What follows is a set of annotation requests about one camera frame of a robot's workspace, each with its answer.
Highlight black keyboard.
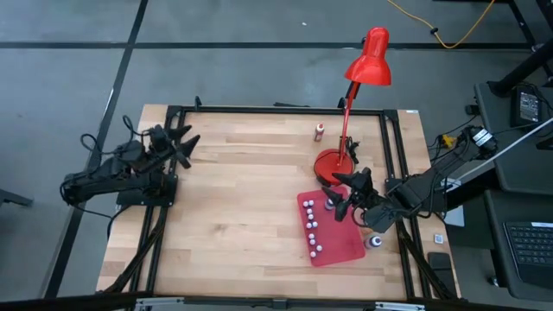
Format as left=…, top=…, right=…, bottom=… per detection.
left=502, top=220, right=553, bottom=281

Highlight black crossbeam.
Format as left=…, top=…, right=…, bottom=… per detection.
left=0, top=292, right=553, bottom=311

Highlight white rod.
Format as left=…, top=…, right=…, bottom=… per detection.
left=448, top=116, right=553, bottom=185

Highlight black desk leg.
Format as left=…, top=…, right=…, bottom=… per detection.
left=507, top=0, right=553, bottom=52
left=487, top=37, right=553, bottom=98

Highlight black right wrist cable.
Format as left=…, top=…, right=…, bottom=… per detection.
left=350, top=202, right=368, bottom=229

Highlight black power adapter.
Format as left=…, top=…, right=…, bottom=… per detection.
left=510, top=85, right=543, bottom=128

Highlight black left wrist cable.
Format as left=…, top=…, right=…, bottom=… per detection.
left=79, top=114, right=150, bottom=156

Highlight white paper sheet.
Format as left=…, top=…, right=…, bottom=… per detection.
left=443, top=206, right=466, bottom=229

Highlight black aluminium table frame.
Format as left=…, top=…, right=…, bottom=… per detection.
left=114, top=103, right=453, bottom=303

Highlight dark chair leg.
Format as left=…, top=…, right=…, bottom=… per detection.
left=0, top=187, right=35, bottom=209

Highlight black phone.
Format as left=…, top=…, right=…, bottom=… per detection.
left=426, top=251, right=454, bottom=282

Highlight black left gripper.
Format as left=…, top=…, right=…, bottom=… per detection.
left=144, top=124, right=201, bottom=169

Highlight yellow extension cable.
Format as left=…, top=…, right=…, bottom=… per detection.
left=385, top=0, right=497, bottom=50

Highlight black lamp cord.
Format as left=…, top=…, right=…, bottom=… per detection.
left=344, top=136, right=360, bottom=165

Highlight pink translucent plastic bin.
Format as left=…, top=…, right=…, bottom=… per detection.
left=296, top=185, right=367, bottom=268

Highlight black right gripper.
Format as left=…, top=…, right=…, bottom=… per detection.
left=321, top=168, right=401, bottom=232

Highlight red desk lamp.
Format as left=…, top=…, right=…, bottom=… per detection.
left=314, top=26, right=393, bottom=187

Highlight black side desk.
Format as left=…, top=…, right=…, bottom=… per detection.
left=473, top=80, right=553, bottom=303

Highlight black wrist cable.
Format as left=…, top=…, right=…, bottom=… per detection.
left=79, top=114, right=150, bottom=156
left=350, top=202, right=368, bottom=229

